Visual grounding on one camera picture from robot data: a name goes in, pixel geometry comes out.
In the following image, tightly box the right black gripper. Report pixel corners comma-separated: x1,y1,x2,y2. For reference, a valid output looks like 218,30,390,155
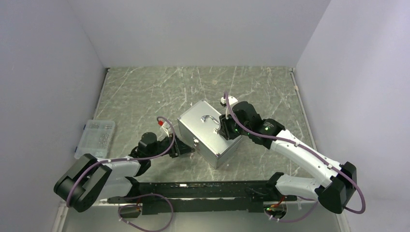
219,110,251,141

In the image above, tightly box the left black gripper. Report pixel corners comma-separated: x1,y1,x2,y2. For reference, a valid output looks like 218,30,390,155
148,132,195,160

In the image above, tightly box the grey metal medicine case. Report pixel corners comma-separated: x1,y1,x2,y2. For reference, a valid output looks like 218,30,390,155
177,100,242,169

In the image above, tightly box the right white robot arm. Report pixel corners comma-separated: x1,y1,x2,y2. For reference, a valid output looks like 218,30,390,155
218,96,363,214

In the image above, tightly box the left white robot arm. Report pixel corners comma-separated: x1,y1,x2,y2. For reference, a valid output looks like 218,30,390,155
53,132,194,212

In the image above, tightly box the clear plastic storage box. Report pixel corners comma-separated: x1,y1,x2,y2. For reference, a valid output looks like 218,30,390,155
74,119,116,159

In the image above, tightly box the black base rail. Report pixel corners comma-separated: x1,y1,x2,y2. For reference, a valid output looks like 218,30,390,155
108,180,288,215

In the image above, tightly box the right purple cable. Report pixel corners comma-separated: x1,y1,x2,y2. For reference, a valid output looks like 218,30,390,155
223,91,366,223

